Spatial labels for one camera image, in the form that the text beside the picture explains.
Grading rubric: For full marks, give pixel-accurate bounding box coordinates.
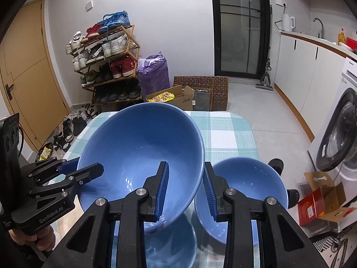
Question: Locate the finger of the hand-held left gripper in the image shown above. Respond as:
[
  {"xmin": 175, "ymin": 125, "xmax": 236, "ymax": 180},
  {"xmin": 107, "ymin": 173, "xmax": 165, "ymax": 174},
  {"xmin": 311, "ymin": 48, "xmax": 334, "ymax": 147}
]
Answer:
[
  {"xmin": 19, "ymin": 158, "xmax": 80, "ymax": 186},
  {"xmin": 26, "ymin": 162, "xmax": 104, "ymax": 199}
]

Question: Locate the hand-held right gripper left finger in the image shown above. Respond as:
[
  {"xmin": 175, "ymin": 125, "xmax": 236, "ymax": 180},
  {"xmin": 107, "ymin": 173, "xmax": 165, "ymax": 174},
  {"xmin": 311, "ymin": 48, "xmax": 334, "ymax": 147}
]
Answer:
[{"xmin": 42, "ymin": 160, "xmax": 170, "ymax": 268}]

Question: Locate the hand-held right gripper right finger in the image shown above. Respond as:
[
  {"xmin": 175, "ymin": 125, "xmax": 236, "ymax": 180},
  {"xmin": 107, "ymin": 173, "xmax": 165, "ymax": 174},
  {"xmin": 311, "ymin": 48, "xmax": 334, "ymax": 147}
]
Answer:
[{"xmin": 202, "ymin": 161, "xmax": 331, "ymax": 268}]

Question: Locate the small dark blue bowl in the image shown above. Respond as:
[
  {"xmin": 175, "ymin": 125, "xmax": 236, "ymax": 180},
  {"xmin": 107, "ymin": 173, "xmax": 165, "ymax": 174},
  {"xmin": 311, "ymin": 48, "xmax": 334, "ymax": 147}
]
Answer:
[{"xmin": 194, "ymin": 158, "xmax": 289, "ymax": 245}]

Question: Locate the medium blue bowl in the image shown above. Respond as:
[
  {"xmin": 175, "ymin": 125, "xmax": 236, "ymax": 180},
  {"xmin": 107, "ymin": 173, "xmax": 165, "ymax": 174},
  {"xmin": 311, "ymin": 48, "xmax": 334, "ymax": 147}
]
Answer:
[{"xmin": 76, "ymin": 102, "xmax": 206, "ymax": 233}]

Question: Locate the large light blue bowl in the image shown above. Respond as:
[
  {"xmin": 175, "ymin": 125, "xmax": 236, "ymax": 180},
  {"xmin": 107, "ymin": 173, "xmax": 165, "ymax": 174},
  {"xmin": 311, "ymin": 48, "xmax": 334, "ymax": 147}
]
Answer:
[{"xmin": 112, "ymin": 215, "xmax": 197, "ymax": 268}]

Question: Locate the person's left forearm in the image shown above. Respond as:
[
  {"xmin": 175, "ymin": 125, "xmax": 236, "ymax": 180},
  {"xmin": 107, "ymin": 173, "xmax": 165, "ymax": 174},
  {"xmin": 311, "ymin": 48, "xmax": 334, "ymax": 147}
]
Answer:
[{"xmin": 0, "ymin": 229, "xmax": 45, "ymax": 268}]

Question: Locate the person's left hand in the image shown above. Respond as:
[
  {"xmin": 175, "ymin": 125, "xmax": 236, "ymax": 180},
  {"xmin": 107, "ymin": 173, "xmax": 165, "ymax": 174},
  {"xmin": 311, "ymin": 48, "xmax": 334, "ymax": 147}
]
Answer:
[{"xmin": 8, "ymin": 225, "xmax": 56, "ymax": 252}]

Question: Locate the yellow green snack bag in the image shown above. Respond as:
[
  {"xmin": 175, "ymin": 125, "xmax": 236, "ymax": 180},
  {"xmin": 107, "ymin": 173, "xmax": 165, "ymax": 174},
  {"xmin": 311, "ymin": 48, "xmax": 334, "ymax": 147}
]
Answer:
[{"xmin": 35, "ymin": 142, "xmax": 55, "ymax": 161}]

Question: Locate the pile of dark shoes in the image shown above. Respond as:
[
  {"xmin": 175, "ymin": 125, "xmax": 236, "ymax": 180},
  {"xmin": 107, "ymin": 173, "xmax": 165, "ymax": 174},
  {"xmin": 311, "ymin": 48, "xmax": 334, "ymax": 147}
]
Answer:
[{"xmin": 52, "ymin": 103, "xmax": 98, "ymax": 153}]

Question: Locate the teal checked tablecloth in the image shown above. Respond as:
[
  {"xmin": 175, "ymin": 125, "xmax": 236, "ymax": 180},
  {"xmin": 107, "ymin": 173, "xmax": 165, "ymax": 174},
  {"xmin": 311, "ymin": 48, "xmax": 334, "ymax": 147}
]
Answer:
[{"xmin": 52, "ymin": 111, "xmax": 260, "ymax": 268}]

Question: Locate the grey mat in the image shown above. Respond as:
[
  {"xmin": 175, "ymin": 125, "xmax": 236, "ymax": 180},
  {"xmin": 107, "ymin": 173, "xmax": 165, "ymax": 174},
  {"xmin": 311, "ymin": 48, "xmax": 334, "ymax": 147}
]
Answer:
[{"xmin": 192, "ymin": 88, "xmax": 213, "ymax": 111}]

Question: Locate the yellow snack packet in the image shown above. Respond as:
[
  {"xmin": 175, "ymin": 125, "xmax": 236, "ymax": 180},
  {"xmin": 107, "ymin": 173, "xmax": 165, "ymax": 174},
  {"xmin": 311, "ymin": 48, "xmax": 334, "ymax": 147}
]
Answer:
[{"xmin": 151, "ymin": 92, "xmax": 176, "ymax": 103}]

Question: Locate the open cardboard box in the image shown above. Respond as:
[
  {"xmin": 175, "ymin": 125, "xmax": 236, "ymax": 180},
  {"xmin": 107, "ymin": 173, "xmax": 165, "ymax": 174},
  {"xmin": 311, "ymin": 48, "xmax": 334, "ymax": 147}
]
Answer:
[{"xmin": 145, "ymin": 85, "xmax": 195, "ymax": 111}]

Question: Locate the brown circle-patterned doormat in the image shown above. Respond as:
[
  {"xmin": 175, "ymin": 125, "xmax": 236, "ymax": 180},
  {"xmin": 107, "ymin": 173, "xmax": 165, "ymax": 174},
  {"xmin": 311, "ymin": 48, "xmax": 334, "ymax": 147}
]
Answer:
[{"xmin": 173, "ymin": 75, "xmax": 230, "ymax": 111}]

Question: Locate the red and brown cardboard box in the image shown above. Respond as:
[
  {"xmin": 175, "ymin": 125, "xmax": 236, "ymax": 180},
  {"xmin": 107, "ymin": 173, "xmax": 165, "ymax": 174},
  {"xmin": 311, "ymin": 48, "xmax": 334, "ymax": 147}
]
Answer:
[{"xmin": 297, "ymin": 170, "xmax": 357, "ymax": 226}]

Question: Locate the wooden door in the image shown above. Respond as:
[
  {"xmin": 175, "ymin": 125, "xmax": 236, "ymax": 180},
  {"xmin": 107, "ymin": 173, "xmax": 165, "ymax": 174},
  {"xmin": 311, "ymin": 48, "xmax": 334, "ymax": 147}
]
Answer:
[{"xmin": 0, "ymin": 0, "xmax": 71, "ymax": 153}]

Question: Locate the purple plastic bag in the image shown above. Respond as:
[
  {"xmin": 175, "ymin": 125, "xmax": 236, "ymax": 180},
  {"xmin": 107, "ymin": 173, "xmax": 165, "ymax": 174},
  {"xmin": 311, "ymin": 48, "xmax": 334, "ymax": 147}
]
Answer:
[{"xmin": 137, "ymin": 52, "xmax": 170, "ymax": 98}]

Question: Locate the wooden shoe rack with shoes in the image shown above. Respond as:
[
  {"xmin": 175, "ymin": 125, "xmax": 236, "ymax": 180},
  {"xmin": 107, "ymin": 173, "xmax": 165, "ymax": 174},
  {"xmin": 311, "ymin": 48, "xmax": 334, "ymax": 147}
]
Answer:
[{"xmin": 65, "ymin": 10, "xmax": 141, "ymax": 104}]

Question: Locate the black and white patterned rug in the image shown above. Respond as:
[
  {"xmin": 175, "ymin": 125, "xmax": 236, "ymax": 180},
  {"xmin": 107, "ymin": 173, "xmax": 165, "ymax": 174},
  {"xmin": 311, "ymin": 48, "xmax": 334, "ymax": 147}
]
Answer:
[{"xmin": 309, "ymin": 230, "xmax": 357, "ymax": 268}]

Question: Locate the white kitchen cabinet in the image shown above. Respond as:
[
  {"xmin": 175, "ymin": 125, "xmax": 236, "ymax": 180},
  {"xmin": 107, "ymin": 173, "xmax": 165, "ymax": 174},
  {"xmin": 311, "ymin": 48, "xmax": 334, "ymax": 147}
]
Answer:
[{"xmin": 273, "ymin": 31, "xmax": 357, "ymax": 146}]

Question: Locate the black framed glass door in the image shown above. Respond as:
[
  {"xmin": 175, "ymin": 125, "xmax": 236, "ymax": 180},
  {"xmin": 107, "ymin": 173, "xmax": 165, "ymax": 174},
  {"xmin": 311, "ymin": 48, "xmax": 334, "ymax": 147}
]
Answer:
[{"xmin": 210, "ymin": 0, "xmax": 272, "ymax": 78}]

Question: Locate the white washing machine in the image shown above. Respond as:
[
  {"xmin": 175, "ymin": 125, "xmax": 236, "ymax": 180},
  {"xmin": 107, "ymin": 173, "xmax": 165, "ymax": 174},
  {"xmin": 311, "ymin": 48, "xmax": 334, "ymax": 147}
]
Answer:
[{"xmin": 308, "ymin": 57, "xmax": 357, "ymax": 232}]

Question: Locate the white electric kettle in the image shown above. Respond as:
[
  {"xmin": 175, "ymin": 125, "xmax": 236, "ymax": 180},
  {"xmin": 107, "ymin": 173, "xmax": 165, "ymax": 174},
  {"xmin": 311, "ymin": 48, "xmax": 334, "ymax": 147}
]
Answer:
[{"xmin": 281, "ymin": 14, "xmax": 296, "ymax": 32}]

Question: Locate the metal faucet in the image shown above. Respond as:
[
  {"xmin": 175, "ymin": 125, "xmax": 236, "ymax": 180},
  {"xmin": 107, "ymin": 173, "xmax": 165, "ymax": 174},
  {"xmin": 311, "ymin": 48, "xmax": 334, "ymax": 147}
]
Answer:
[{"xmin": 312, "ymin": 17, "xmax": 325, "ymax": 39}]

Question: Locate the red container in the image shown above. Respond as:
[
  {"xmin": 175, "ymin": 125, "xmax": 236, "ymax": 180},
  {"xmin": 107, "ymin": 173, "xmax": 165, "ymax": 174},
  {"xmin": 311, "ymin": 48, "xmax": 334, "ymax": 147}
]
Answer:
[{"xmin": 344, "ymin": 36, "xmax": 357, "ymax": 51}]

